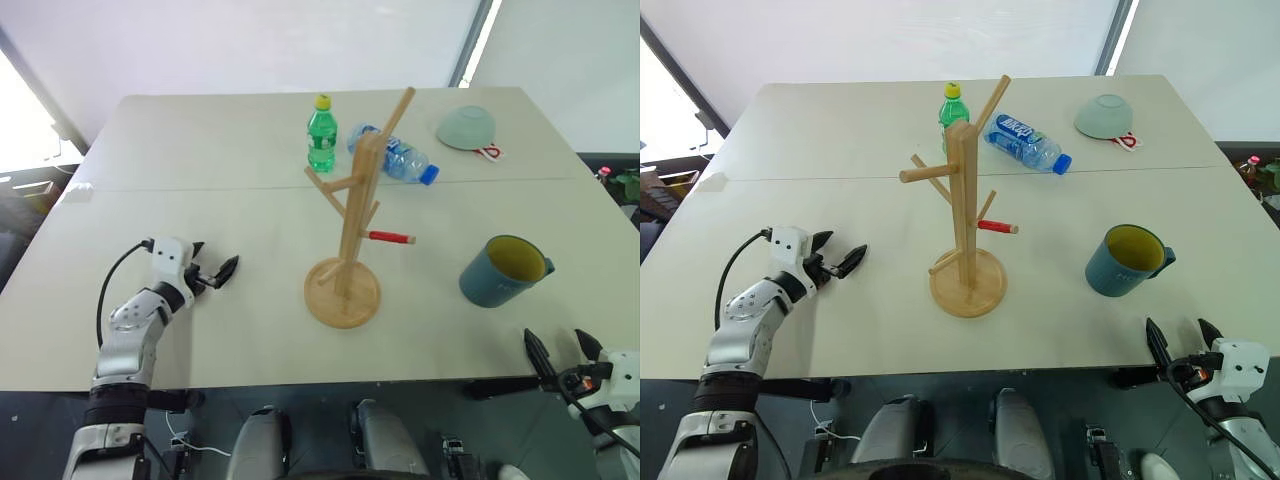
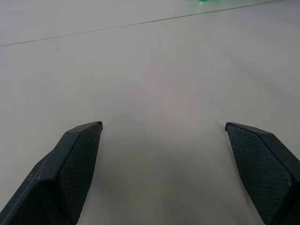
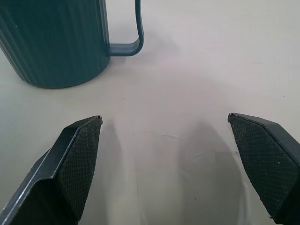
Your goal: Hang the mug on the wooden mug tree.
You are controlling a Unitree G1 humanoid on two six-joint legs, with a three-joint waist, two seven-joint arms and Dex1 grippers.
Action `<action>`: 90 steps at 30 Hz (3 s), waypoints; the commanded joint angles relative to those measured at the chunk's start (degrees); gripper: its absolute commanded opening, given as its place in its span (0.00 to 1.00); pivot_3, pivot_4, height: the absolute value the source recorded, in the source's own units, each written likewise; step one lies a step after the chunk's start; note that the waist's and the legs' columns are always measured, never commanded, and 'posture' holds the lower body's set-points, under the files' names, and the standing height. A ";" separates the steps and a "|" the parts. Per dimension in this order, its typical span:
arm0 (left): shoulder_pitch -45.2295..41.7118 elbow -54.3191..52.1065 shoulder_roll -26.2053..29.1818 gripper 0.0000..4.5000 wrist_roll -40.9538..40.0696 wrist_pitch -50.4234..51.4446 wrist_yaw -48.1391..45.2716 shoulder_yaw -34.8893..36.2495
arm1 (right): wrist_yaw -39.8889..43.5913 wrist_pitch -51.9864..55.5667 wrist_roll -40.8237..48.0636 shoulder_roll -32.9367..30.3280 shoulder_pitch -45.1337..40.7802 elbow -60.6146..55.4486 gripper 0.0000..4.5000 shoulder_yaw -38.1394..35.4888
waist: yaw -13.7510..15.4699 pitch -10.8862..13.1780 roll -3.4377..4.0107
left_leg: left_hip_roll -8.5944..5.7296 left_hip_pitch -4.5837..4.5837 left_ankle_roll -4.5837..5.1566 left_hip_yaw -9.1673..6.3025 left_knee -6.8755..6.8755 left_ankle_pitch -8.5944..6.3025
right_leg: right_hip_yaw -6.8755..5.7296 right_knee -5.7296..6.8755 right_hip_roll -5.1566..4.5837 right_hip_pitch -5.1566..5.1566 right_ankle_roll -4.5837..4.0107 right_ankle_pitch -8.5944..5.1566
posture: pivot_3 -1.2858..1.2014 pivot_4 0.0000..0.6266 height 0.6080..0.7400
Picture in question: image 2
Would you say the green translucent object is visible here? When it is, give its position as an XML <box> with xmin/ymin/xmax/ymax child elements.
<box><xmin>192</xmin><ymin>0</ymin><xmax>232</xmax><ymax>4</ymax></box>

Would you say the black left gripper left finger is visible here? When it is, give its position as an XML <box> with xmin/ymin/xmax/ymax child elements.
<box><xmin>0</xmin><ymin>120</ymin><xmax>104</xmax><ymax>225</ymax></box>

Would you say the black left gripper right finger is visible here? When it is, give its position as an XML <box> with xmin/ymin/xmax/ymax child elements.
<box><xmin>224</xmin><ymin>121</ymin><xmax>300</xmax><ymax>225</ymax></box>

